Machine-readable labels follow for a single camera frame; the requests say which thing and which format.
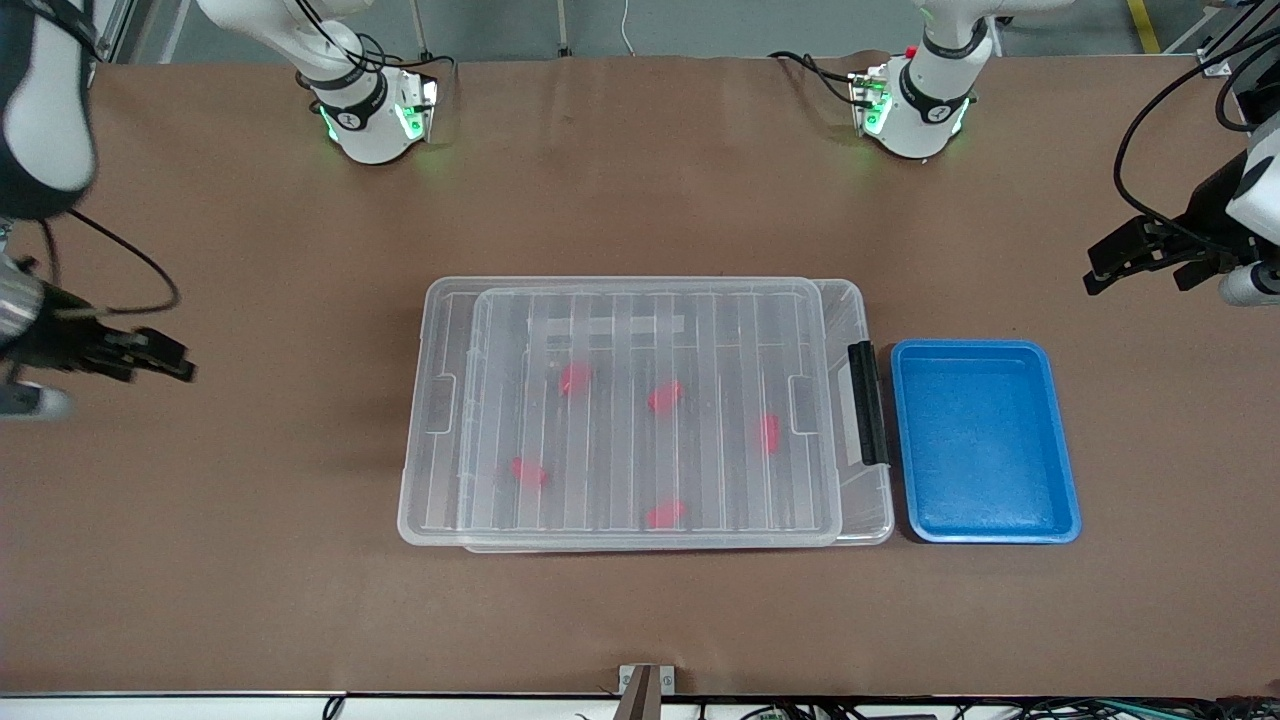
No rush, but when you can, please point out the clear plastic box lid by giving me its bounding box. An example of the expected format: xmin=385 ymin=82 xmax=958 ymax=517
xmin=397 ymin=277 xmax=843 ymax=549

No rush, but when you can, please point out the clear plastic storage box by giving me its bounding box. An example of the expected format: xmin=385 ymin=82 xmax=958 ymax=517
xmin=462 ymin=280 xmax=895 ymax=553

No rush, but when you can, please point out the brown table cover sheet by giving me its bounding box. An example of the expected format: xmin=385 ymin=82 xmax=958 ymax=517
xmin=0 ymin=55 xmax=1280 ymax=699

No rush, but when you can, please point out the blue plastic tray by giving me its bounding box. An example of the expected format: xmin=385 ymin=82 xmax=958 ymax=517
xmin=890 ymin=340 xmax=1083 ymax=546

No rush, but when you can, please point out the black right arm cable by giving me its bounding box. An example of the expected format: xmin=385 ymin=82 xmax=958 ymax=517
xmin=40 ymin=205 xmax=182 ymax=317

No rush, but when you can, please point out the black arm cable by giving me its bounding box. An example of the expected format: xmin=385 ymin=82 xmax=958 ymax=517
xmin=1113 ymin=30 xmax=1280 ymax=256
xmin=40 ymin=205 xmax=182 ymax=317

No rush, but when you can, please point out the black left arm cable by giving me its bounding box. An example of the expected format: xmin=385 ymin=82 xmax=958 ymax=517
xmin=1113 ymin=30 xmax=1280 ymax=256

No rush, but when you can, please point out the aluminium frame profile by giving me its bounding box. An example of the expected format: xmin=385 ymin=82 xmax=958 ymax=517
xmin=1195 ymin=0 xmax=1280 ymax=79

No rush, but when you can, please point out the black box latch handle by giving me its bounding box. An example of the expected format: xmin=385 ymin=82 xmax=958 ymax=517
xmin=847 ymin=341 xmax=891 ymax=468

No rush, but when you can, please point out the black right base cable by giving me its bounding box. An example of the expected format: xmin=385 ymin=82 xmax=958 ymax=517
xmin=285 ymin=0 xmax=456 ymax=86

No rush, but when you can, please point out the black base cable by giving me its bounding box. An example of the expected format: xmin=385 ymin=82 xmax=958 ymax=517
xmin=285 ymin=0 xmax=456 ymax=86
xmin=768 ymin=50 xmax=866 ymax=106

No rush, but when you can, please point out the black left base cable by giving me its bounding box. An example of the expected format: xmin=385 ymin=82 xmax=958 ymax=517
xmin=768 ymin=50 xmax=866 ymax=106

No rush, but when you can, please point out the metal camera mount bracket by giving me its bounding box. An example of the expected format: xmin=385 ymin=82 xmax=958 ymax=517
xmin=617 ymin=663 xmax=677 ymax=720

